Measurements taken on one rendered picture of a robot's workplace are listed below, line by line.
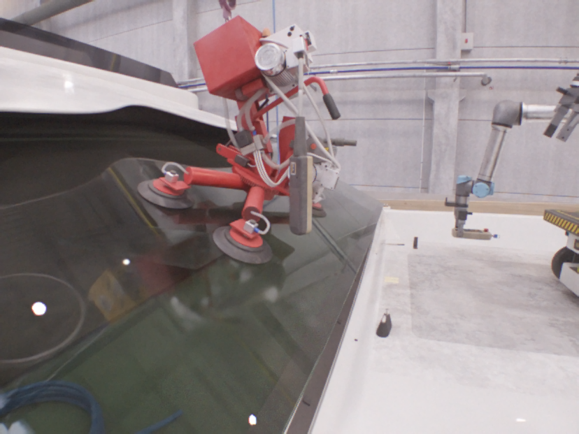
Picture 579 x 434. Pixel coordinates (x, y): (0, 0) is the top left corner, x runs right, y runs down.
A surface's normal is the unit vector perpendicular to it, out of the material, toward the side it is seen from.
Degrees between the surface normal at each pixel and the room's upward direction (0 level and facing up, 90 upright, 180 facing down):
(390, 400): 8
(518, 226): 90
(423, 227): 90
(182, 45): 90
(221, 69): 90
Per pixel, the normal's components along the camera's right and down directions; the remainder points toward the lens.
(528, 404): -0.02, -0.96
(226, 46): -0.36, 0.19
